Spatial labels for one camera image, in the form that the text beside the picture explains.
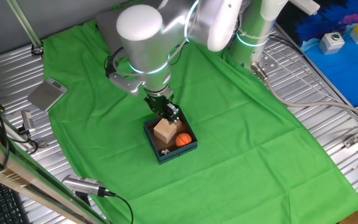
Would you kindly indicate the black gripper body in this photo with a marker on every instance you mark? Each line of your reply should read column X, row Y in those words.
column 157, row 104

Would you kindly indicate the large wooden block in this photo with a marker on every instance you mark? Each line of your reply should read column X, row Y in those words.
column 163, row 130

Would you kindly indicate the green cloth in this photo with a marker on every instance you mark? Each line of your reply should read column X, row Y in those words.
column 228, row 155

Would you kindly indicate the metal desk frame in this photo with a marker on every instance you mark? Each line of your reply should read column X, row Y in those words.
column 26, row 186

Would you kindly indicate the orange toy basketball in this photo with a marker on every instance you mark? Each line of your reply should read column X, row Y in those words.
column 183, row 140

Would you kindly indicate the silver digital scale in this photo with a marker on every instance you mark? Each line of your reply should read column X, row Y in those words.
column 45, row 95

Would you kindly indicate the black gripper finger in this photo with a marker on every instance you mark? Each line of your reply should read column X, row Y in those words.
column 174, row 118
column 172, row 109

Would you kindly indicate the white power strip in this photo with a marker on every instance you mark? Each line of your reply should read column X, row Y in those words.
column 304, row 6

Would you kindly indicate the black camera stand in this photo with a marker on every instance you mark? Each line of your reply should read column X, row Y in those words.
column 82, row 199

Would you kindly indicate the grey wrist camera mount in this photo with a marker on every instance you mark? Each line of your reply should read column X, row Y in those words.
column 126, row 83

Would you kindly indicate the small toy soccer ball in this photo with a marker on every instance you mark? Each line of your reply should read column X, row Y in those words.
column 165, row 152

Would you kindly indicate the dark green gift box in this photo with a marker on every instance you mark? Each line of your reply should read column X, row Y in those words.
column 179, row 154

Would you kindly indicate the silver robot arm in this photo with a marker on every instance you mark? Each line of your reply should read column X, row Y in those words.
column 141, row 40

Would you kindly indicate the grey corrugated conduit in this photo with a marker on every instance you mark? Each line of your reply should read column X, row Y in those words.
column 322, row 104

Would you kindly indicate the blue patterned mat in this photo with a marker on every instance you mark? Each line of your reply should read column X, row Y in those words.
column 337, row 71

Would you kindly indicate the small silver camera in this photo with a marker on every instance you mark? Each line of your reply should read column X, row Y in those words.
column 28, row 119

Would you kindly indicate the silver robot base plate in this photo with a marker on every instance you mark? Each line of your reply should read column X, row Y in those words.
column 270, row 63

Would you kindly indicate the aluminium pole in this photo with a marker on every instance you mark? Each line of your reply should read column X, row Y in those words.
column 23, row 21

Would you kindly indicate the grey box green button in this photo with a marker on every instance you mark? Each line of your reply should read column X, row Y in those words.
column 331, row 45

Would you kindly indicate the long silver ribbed camera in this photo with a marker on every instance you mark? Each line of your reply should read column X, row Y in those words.
column 82, row 183

